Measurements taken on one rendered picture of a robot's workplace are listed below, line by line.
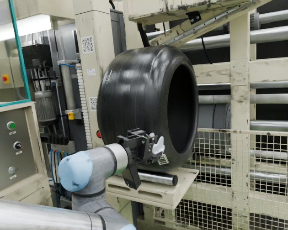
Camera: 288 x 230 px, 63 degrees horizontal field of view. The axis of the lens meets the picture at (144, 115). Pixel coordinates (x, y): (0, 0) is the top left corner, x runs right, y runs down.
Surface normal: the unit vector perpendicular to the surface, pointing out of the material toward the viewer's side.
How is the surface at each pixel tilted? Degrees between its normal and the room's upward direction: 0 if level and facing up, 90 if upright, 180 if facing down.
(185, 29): 90
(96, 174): 95
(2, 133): 90
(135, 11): 90
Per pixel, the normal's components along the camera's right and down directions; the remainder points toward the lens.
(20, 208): 0.50, -0.86
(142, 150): -0.61, 0.10
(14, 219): 0.67, -0.54
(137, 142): 0.78, 0.26
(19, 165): 0.87, 0.02
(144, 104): -0.24, -0.05
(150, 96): 0.23, -0.10
